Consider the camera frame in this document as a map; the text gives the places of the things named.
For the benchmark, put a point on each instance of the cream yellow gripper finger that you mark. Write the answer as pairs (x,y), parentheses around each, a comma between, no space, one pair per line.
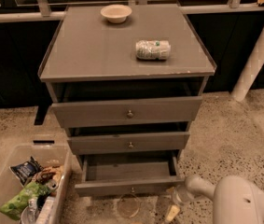
(172,211)

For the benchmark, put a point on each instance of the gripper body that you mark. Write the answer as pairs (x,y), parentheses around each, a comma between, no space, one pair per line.
(180,195)

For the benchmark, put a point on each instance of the grey bottom drawer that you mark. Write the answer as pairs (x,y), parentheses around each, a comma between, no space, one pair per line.
(128,173)

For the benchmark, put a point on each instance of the grey drawer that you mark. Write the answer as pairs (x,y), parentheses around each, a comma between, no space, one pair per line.
(126,112)
(128,173)
(120,143)

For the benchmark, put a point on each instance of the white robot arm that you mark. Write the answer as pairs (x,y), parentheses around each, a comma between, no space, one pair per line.
(235,199)

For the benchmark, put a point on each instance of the grey middle drawer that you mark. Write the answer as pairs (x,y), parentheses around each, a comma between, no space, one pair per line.
(120,143)

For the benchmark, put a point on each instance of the grey wooden drawer cabinet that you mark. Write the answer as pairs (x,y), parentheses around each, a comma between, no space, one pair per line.
(91,59)

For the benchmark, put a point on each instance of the grey top drawer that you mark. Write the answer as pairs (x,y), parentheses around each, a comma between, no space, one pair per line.
(126,112)

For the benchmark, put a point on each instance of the brown snack bag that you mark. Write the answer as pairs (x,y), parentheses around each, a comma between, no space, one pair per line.
(52,172)

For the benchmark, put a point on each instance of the white green crushed can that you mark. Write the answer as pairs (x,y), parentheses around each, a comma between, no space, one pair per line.
(153,49)

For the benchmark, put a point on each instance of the clear plastic storage bin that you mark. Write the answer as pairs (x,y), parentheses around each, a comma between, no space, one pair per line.
(47,155)

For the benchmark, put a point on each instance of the dark blue snack bag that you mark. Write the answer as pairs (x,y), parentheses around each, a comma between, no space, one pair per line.
(26,170)

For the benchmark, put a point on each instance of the green snack bag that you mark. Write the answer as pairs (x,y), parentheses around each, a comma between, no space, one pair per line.
(14,207)

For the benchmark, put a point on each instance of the white diagonal support pole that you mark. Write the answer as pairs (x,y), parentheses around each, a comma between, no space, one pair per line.
(250,70)

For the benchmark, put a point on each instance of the white paper bowl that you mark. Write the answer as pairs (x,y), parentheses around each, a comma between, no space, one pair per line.
(116,13)

